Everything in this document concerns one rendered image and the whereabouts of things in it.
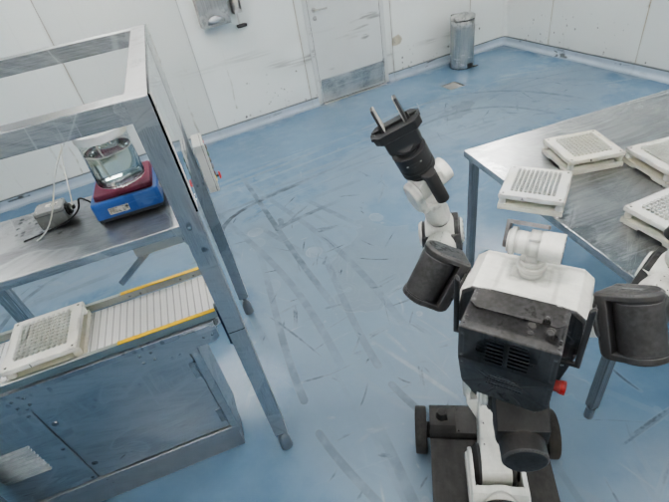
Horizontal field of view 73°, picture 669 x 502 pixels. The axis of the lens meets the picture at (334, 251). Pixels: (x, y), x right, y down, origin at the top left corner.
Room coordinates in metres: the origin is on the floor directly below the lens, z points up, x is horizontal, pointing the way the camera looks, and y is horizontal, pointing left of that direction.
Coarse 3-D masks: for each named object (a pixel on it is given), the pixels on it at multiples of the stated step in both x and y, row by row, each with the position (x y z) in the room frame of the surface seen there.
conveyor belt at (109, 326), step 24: (168, 288) 1.39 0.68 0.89; (192, 288) 1.36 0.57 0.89; (96, 312) 1.33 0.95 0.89; (120, 312) 1.30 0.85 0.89; (144, 312) 1.28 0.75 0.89; (168, 312) 1.25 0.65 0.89; (192, 312) 1.22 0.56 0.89; (96, 336) 1.20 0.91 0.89; (120, 336) 1.17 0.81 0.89; (0, 360) 1.17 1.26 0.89
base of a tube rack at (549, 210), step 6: (498, 204) 1.49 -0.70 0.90; (504, 204) 1.48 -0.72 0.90; (510, 204) 1.47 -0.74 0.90; (516, 204) 1.46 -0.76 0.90; (522, 204) 1.45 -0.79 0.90; (528, 204) 1.45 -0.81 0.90; (534, 204) 1.44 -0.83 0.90; (540, 204) 1.43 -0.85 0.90; (564, 204) 1.42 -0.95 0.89; (516, 210) 1.45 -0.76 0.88; (522, 210) 1.44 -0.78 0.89; (528, 210) 1.42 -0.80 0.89; (534, 210) 1.41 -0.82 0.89; (540, 210) 1.40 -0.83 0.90; (546, 210) 1.39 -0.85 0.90; (552, 210) 1.38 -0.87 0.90
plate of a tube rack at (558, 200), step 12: (516, 168) 1.66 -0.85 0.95; (528, 168) 1.64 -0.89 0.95; (540, 168) 1.62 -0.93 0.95; (564, 180) 1.50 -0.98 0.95; (504, 192) 1.50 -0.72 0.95; (516, 192) 1.48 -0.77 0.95; (528, 192) 1.46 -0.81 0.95; (552, 192) 1.43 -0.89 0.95; (564, 192) 1.42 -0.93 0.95; (552, 204) 1.38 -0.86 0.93
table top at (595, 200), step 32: (544, 128) 2.09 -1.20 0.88; (576, 128) 2.03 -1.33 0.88; (608, 128) 1.96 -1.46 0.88; (640, 128) 1.90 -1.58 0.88; (480, 160) 1.90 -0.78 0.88; (512, 160) 1.84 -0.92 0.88; (544, 160) 1.79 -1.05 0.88; (576, 192) 1.50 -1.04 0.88; (608, 192) 1.45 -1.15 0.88; (640, 192) 1.41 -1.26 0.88; (576, 224) 1.30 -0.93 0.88; (608, 224) 1.26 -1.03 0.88; (608, 256) 1.10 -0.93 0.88; (640, 256) 1.07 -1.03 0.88
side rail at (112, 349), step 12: (180, 324) 1.14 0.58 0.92; (192, 324) 1.15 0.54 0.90; (144, 336) 1.11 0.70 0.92; (156, 336) 1.12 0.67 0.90; (108, 348) 1.09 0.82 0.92; (120, 348) 1.10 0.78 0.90; (72, 360) 1.07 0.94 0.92; (84, 360) 1.07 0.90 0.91; (96, 360) 1.08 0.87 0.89; (36, 372) 1.05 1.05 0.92; (48, 372) 1.04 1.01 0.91; (60, 372) 1.05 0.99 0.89; (0, 384) 1.02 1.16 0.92; (12, 384) 1.02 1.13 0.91; (24, 384) 1.03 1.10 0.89
